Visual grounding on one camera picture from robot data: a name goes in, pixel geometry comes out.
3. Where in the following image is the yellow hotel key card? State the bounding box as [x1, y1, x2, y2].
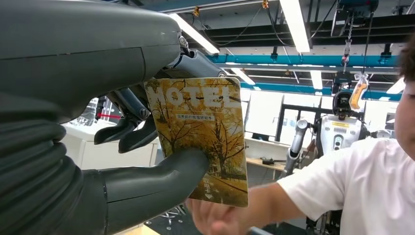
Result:
[144, 77, 250, 208]

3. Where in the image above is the clear plastic bottle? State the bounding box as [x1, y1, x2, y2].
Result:
[69, 97, 98, 127]

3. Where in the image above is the person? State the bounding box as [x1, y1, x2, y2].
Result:
[186, 35, 415, 235]

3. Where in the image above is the orange hoist pendant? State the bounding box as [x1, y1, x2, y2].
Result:
[349, 73, 370, 111]

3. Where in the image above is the white desk shelf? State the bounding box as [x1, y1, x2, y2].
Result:
[61, 120, 160, 171]

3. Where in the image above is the white humanoid robot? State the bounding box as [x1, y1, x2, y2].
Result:
[281, 91, 371, 177]

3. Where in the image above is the long ceiling light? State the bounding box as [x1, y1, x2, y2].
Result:
[231, 67, 256, 86]
[310, 70, 324, 91]
[168, 13, 221, 55]
[386, 77, 407, 95]
[278, 0, 311, 54]

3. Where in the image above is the ceiling hoist with chain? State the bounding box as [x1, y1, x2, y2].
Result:
[330, 0, 380, 67]

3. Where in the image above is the wooden background desk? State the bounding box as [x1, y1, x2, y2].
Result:
[246, 157, 303, 173]

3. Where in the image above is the chrome stool base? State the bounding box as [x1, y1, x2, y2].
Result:
[144, 206, 188, 232]

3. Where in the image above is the blue ceiling beam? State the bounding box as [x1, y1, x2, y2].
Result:
[207, 53, 400, 68]
[240, 81, 403, 102]

